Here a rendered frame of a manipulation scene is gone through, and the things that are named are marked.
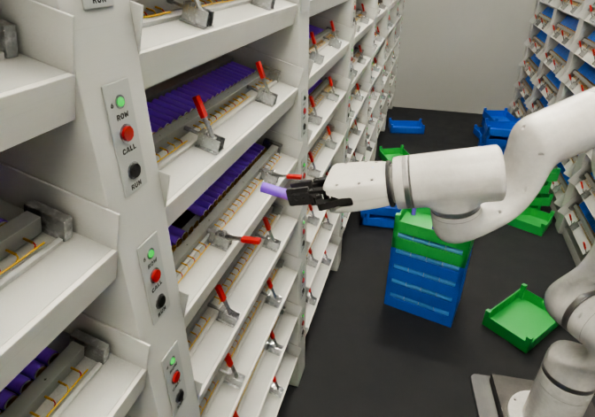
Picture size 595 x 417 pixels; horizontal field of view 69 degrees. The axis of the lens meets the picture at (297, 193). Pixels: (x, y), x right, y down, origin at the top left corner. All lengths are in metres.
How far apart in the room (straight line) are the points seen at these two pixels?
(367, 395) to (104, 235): 1.38
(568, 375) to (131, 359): 0.97
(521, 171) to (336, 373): 1.23
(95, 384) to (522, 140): 0.68
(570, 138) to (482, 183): 0.16
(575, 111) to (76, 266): 0.70
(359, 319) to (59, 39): 1.74
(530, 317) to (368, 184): 1.65
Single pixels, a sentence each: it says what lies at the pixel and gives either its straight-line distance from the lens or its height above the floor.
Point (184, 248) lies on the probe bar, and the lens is 0.76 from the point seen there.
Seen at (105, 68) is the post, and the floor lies 1.30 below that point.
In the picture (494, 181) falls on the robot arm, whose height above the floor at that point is 1.12.
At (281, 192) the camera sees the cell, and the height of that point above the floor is 1.04.
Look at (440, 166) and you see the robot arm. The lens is 0.66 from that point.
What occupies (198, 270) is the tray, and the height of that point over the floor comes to 0.93.
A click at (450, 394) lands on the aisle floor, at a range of 1.81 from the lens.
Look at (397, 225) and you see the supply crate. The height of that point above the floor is 0.43.
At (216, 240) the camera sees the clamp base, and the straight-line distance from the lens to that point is 0.80.
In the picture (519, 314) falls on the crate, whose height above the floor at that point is 0.00.
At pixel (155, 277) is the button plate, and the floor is 1.04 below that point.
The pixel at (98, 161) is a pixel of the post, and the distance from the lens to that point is 0.47.
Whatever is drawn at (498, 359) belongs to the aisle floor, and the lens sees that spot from 1.99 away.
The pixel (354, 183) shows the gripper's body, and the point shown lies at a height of 1.09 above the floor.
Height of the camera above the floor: 1.39
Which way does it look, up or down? 29 degrees down
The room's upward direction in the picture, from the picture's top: straight up
